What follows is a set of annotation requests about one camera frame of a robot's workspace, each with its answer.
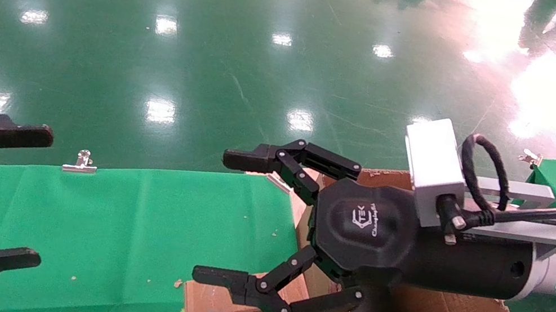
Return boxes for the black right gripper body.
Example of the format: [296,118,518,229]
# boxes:
[303,174,543,312]

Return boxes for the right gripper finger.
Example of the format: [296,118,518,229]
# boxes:
[217,126,365,214]
[186,226,371,312]

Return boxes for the large green table cloth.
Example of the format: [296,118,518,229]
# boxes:
[0,130,346,312]

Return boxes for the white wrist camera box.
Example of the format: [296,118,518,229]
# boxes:
[390,112,480,234]

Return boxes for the silver camera mount bracket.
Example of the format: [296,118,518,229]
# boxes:
[456,172,556,248]

